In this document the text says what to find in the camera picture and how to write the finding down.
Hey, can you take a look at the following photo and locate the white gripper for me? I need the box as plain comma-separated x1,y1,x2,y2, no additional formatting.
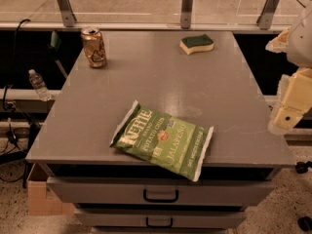
265,4,312,136

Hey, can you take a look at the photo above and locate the green jalapeno chip bag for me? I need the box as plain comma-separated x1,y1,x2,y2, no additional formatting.
110,100,214,182

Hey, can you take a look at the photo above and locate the orange soda can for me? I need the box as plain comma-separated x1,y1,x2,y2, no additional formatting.
81,26,107,68

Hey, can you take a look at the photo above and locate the grey drawer cabinet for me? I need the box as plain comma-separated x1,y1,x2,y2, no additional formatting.
27,31,294,234

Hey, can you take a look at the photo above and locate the green and yellow sponge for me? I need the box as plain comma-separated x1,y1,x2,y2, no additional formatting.
179,34,215,55

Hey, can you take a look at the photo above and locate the black caster wheel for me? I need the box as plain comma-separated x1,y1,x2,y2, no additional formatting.
297,216,312,232

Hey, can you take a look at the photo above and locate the top grey drawer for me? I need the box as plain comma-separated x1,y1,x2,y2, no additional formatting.
48,176,274,207

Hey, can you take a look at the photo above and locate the grey drawer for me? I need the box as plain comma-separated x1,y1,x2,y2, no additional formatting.
74,209,246,229
48,176,274,207

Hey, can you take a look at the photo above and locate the clear plastic water bottle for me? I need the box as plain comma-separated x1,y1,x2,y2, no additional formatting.
28,69,52,101

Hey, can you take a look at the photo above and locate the cardboard box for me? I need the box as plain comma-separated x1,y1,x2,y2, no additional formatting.
27,164,75,215

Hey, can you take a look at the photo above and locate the right metal bracket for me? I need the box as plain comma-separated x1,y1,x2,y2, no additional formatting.
256,0,280,30

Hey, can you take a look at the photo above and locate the metal bracket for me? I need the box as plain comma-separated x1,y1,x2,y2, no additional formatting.
57,0,77,27
180,0,193,29
256,0,280,30

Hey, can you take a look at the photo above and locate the middle metal bracket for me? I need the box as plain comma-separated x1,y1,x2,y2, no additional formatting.
180,0,193,29

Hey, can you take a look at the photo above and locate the green handled tool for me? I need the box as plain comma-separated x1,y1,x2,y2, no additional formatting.
48,30,67,78

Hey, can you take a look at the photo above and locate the left metal bracket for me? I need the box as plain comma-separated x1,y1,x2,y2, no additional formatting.
57,0,77,27

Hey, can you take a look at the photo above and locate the black cable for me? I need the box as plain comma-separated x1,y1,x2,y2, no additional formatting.
1,18,32,112

